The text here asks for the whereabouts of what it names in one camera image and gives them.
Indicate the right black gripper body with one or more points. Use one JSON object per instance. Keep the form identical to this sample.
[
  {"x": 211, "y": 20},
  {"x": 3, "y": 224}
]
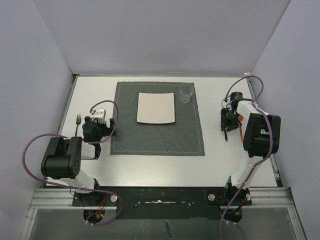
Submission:
[{"x": 230, "y": 119}]

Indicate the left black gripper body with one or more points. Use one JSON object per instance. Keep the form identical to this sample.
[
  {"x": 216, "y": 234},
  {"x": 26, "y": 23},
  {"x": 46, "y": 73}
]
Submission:
[{"x": 103, "y": 130}]

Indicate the orange plastic spoon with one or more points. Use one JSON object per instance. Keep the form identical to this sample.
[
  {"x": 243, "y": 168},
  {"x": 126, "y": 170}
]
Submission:
[{"x": 240, "y": 130}]

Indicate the silver table knife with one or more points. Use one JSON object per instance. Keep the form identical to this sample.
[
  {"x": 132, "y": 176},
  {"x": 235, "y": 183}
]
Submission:
[{"x": 226, "y": 136}]

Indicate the black metal fork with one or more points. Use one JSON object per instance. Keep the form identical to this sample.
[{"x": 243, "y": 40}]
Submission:
[{"x": 78, "y": 122}]

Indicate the grey cloth placemat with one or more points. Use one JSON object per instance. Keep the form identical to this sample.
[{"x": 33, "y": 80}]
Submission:
[{"x": 184, "y": 137}]

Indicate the clear drinking glass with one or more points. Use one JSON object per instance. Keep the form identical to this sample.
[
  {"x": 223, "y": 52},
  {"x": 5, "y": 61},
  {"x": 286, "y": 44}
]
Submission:
[{"x": 186, "y": 91}]

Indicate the white rectangular plate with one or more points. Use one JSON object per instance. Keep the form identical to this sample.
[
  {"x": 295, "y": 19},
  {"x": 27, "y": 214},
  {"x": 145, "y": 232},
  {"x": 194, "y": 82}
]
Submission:
[{"x": 156, "y": 108}]

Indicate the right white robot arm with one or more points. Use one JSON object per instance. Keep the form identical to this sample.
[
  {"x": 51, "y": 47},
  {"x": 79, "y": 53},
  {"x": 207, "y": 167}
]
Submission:
[{"x": 260, "y": 137}]

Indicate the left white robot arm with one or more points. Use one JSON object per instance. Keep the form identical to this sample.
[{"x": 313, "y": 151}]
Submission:
[{"x": 62, "y": 158}]

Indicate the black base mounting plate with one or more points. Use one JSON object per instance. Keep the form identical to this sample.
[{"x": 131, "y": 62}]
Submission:
[{"x": 170, "y": 211}]

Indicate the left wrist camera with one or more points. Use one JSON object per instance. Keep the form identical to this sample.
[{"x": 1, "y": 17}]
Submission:
[{"x": 98, "y": 115}]

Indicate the aluminium frame rail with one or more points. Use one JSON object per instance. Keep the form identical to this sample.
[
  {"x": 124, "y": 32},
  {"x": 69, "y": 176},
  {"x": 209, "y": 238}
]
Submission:
[{"x": 258, "y": 197}]

